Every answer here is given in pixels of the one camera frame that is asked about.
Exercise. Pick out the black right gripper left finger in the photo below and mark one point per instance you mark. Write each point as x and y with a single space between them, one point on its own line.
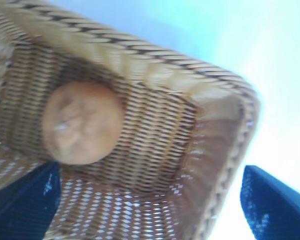
22 212

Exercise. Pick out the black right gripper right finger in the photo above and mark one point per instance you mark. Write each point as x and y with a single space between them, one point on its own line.
280 212

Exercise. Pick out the bumpy orange fruit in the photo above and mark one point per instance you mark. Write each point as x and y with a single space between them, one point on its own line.
82 122

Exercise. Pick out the woven wicker basket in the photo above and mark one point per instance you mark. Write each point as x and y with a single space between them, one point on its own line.
152 125

